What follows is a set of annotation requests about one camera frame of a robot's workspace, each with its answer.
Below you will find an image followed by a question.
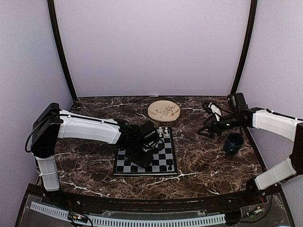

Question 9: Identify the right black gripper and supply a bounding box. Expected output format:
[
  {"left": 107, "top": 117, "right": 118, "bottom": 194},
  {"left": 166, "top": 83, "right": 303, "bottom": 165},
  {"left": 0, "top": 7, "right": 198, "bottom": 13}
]
[{"left": 198, "top": 112, "right": 242, "bottom": 139}]

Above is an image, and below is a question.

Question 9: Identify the black white chess board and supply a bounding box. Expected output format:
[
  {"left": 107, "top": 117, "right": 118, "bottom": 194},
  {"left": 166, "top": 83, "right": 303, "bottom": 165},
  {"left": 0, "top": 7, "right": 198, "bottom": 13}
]
[{"left": 113, "top": 127, "right": 178, "bottom": 176}]

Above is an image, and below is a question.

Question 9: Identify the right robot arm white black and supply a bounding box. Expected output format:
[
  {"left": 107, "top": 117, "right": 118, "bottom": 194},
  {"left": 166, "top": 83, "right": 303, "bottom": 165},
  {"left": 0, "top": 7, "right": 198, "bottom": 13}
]
[{"left": 197, "top": 93, "right": 303, "bottom": 205}]

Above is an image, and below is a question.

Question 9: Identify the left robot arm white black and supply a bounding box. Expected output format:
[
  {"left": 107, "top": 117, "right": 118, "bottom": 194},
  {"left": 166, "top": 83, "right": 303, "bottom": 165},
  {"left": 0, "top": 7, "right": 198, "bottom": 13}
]
[{"left": 25, "top": 103, "right": 160, "bottom": 206}]

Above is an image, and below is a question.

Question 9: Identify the row of white chess pieces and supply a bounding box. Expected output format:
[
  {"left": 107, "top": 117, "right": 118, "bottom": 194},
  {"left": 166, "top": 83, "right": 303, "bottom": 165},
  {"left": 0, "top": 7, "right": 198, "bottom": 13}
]
[{"left": 158, "top": 127, "right": 169, "bottom": 138}]

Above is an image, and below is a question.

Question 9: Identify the dark blue mug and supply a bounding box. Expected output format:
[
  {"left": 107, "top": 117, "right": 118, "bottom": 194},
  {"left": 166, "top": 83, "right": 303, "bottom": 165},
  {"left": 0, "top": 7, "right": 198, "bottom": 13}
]
[{"left": 223, "top": 133, "right": 244, "bottom": 156}]

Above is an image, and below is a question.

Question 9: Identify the beige bird painted plate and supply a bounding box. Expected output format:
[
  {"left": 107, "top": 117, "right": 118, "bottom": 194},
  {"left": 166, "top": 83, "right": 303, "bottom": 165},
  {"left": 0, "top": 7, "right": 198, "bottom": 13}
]
[{"left": 147, "top": 100, "right": 180, "bottom": 122}]

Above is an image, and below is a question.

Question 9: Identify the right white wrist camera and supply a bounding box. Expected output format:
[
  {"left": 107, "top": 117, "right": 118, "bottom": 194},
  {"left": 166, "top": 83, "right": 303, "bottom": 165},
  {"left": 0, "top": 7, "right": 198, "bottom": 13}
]
[{"left": 205, "top": 102, "right": 222, "bottom": 121}]

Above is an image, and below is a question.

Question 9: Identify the white slotted cable duct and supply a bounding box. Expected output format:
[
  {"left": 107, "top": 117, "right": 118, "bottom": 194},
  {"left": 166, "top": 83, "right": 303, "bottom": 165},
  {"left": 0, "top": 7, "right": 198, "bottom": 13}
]
[{"left": 30, "top": 202, "right": 226, "bottom": 227}]

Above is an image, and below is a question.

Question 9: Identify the right black frame post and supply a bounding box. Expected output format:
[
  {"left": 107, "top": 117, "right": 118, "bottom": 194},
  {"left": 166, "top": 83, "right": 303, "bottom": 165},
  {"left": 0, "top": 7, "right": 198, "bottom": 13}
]
[{"left": 230, "top": 0, "right": 258, "bottom": 95}]

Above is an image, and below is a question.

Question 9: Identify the black frame post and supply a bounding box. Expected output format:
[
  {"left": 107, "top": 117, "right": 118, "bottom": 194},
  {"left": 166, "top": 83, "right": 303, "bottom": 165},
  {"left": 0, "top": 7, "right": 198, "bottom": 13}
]
[
  {"left": 230, "top": 0, "right": 258, "bottom": 95},
  {"left": 47, "top": 0, "right": 78, "bottom": 101}
]

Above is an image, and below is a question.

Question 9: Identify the left black frame post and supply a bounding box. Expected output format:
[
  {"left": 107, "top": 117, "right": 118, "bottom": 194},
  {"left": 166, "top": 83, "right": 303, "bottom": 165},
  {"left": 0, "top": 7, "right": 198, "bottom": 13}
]
[{"left": 47, "top": 0, "right": 78, "bottom": 101}]

